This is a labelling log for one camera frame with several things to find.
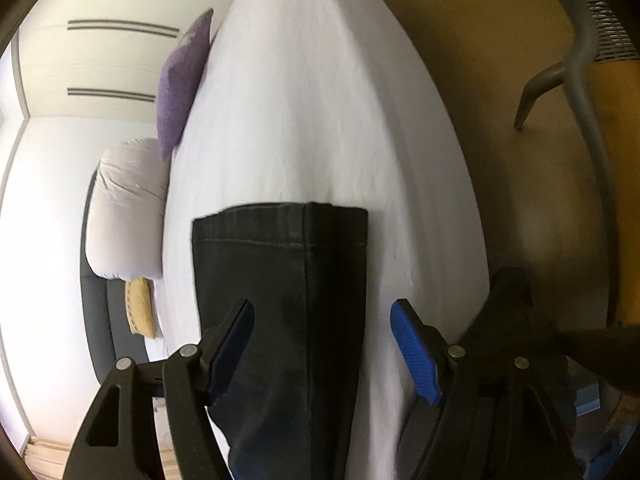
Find black denim pants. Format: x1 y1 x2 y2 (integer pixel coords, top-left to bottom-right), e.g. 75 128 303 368
192 203 368 479

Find grey upholstered headboard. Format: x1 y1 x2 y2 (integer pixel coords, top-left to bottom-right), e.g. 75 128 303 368
79 174 149 384

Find yellow cushion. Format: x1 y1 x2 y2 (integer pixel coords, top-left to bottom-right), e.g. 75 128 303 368
125 278 155 339

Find white pillow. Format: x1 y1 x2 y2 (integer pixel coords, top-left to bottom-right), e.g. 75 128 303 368
85 138 169 281

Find purple cushion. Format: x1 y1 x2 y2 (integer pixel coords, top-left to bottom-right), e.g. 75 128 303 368
155 9 214 160

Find white bed mattress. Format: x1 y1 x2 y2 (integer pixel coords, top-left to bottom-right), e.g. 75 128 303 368
160 0 489 479

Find grey chair frame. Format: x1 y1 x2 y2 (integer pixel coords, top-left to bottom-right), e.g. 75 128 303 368
513 0 620 325

